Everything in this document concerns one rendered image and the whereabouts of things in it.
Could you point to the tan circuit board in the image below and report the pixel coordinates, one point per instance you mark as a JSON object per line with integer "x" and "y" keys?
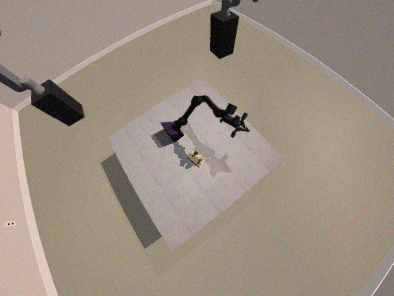
{"x": 196, "y": 157}

